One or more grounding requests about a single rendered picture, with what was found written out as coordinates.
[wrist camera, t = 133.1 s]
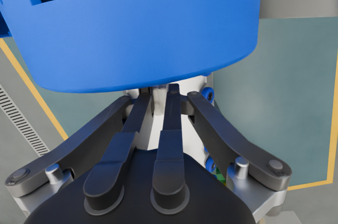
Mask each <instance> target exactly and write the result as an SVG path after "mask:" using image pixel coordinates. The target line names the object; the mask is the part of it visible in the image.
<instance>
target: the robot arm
mask: <svg viewBox="0 0 338 224"><path fill-rule="evenodd" d="M138 92H139V95H138V97H137V98H136V99H131V96H126V95H125V96H122V97H119V98H118V99H117V100H115V101H114V102H113V103H112V104H110V105H109V106H108V107H107V108H105V109H104V110H103V111H102V112H100V113H99V114H98V115H97V116H95V117H94V118H93V119H91V120H90V121H89V122H88V123H86V124H85V125H84V126H83V127H81V128H80V129H79V130H78V131H76V132H75V133H74V134H73V135H71V136H70V137H69V138H68V139H66V140H65V141H64V142H62V143H61V144H60V145H59V146H57V147H56V148H55V149H53V150H51V151H50V152H48V153H46V154H44V155H43V156H41V157H39V158H37V159H35V160H34V161H32V162H30V163H28V164H26V165H24V166H23V167H21V168H19V169H17V170H16V171H14V172H13V173H11V174H10V175H9V176H8V177H7V178H6V180H5V186H6V187H7V189H8V190H9V192H10V193H11V195H12V197H13V198H14V200H15V201H16V202H17V204H18V205H19V207H20V208H21V210H22V211H23V213H24V214H25V216H26V217H27V219H26V220H25V222H24V223H23V224H256V223H257V222H258V221H259V220H260V219H261V218H262V217H263V216H264V215H266V216H269V217H276V216H278V215H279V214H280V212H281V209H282V205H283V202H284V199H285V196H286V193H287V189H288V185H289V182H290V179H291V176H292V169H291V168H290V166H289V165H288V164H287V163H286V162H284V161H283V160H281V159H280V158H278V157H276V156H274V155H273V154H271V153H269V152H267V151H266V150H264V149H262V148H260V147H259V146H257V145H255V144H253V143H252V142H250V141H248V140H247V139H246V138H245V137H244V136H243V135H242V134H241V133H240V132H239V131H238V130H237V129H236V128H235V127H234V126H233V125H232V124H231V123H230V122H229V121H228V120H227V119H226V118H225V117H224V116H223V115H222V114H221V113H220V112H219V111H218V110H217V109H216V108H215V107H214V106H213V105H212V104H211V103H210V102H209V101H208V100H207V99H206V98H205V97H204V96H203V95H202V94H201V93H199V92H197V91H191V92H188V93H187V95H182V94H180V85H179V84H178V83H174V84H171V83H168V84H163V85H158V86H152V87H147V88H140V89H138ZM154 114H155V115H156V116H161V115H164V118H163V126H162V130H161V131H160V135H159V142H158V148H156V149H152V150H147V149H148V145H149V140H150V135H151V130H152V125H153V121H154ZM181 115H187V116H188V120H189V121H190V123H191V124H192V126H193V128H194V129H195V131H196V133H197V134H198V136H199V138H200V140H201V141H202V143H203V145H204V146H205V148H206V149H207V151H208V153H209V154H210V156H211V158H212V159H213V161H214V163H215V164H216V166H217V168H218V169H219V171H220V173H221V174H222V175H223V177H224V178H225V180H226V186H225V185H224V184H223V183H222V182H220V181H219V180H218V179H217V178H216V177H215V176H213V175H212V174H211V173H210V172H209V171H208V170H206V169H205V168H204V167H203V166H202V165H201V164H200V163H198V162H197V161H196V160H195V159H194V158H193V157H191V156H190V155H188V154H186V153H184V152H183V135H182V118H181Z"/></svg>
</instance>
